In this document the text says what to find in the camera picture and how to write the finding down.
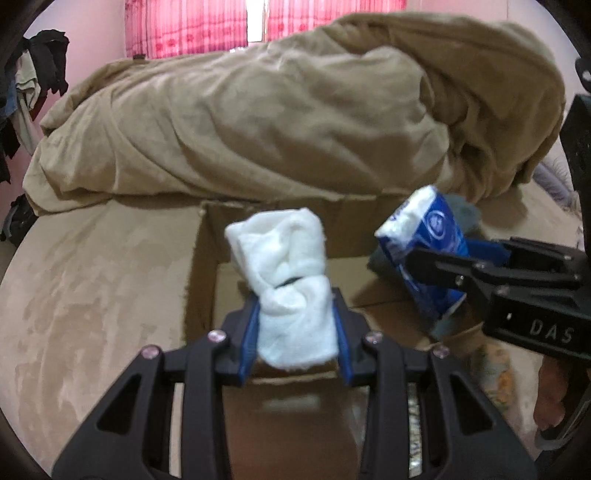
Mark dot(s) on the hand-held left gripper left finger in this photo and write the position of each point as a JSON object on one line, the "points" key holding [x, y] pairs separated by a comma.
{"points": [[247, 330]]}

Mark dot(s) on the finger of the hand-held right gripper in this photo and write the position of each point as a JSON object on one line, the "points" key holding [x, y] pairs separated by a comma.
{"points": [[535, 256], [438, 272]]}

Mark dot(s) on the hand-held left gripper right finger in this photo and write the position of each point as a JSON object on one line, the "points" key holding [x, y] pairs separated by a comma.
{"points": [[342, 332]]}

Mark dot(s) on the blue tissue packet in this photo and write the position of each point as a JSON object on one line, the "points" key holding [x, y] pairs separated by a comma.
{"points": [[431, 230]]}

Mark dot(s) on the brown cardboard box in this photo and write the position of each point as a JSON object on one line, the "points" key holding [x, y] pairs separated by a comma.
{"points": [[344, 286]]}

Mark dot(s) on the white towel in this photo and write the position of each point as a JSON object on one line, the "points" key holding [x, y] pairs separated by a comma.
{"points": [[281, 277]]}

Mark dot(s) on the person's right hand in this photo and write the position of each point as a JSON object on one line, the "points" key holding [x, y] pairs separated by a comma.
{"points": [[550, 392]]}

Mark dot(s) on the floral patterned cloth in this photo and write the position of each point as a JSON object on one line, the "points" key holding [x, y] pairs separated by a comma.
{"points": [[491, 369]]}

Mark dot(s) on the grey fuzzy cloth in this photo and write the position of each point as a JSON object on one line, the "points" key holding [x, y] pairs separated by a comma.
{"points": [[556, 180]]}

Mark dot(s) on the beige bed sheet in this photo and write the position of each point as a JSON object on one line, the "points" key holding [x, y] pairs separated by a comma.
{"points": [[92, 295]]}

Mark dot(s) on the tan crumpled blanket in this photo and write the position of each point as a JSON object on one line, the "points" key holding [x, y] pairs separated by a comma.
{"points": [[286, 120]]}

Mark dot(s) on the dark bag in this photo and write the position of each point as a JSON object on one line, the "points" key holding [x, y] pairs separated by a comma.
{"points": [[16, 221]]}

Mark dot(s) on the pink curtain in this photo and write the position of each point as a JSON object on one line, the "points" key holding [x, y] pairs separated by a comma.
{"points": [[203, 25]]}

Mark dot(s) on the dark hanging clothes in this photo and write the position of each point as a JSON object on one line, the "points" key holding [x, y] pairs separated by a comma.
{"points": [[32, 78]]}

